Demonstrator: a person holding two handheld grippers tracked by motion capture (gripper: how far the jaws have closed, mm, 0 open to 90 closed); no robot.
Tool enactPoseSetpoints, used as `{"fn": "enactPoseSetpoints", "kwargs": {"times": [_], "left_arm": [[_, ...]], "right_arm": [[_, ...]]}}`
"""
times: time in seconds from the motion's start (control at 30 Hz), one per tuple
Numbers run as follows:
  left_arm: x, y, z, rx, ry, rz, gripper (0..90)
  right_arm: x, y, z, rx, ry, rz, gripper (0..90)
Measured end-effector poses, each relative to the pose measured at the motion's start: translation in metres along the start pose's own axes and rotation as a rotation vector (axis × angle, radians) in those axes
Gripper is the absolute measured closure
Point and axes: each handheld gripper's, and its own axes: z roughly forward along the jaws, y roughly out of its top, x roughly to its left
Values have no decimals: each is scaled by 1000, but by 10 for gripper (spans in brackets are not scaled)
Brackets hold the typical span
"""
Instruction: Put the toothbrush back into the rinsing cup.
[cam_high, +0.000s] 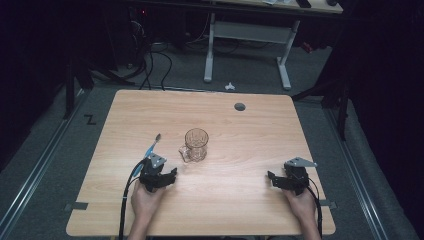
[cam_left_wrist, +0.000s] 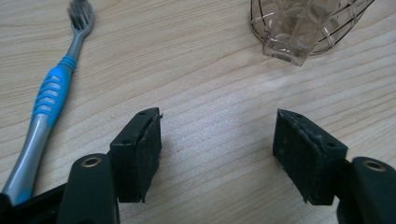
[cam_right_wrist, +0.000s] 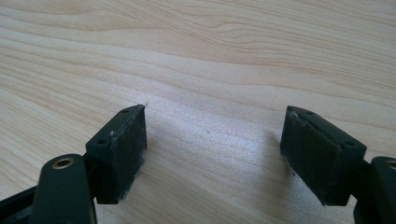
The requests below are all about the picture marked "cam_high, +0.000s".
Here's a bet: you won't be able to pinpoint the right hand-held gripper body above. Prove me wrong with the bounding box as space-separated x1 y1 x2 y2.
282 156 318 197

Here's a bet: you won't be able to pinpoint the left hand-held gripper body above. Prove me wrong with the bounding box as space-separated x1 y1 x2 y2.
138 153 178 193

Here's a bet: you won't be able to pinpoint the blue toothbrush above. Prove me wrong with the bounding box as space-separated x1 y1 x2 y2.
132 133 162 178

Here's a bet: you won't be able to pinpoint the clear glass mug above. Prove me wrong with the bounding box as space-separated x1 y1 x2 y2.
178 127 210 164

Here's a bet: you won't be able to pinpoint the person's left hand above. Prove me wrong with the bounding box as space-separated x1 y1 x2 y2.
130 181 166 222

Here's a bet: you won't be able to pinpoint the person's right hand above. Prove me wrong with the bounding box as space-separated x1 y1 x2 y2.
283 188 318 224

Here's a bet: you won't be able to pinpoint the grey tape strip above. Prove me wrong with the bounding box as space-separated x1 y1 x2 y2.
319 198 338 211
64 201 90 212

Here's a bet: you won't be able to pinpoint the black metal stand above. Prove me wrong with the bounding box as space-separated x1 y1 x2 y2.
62 54 136 121
291 74 352 142

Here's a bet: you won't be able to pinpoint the desk with white legs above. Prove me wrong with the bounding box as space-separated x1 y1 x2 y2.
203 0 344 92

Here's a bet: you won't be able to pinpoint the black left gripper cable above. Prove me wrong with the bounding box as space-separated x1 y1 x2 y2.
118 159 148 240

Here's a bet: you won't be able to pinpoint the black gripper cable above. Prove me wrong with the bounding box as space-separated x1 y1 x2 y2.
118 159 148 240
306 185 324 238

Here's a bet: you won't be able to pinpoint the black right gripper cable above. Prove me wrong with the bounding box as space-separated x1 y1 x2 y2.
306 185 324 238

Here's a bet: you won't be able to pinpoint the metal floor rail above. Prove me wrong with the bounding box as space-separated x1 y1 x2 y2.
0 89 88 236
323 106 390 240

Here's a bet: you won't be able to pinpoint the black floor cables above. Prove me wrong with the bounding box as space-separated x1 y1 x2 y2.
133 19 174 92

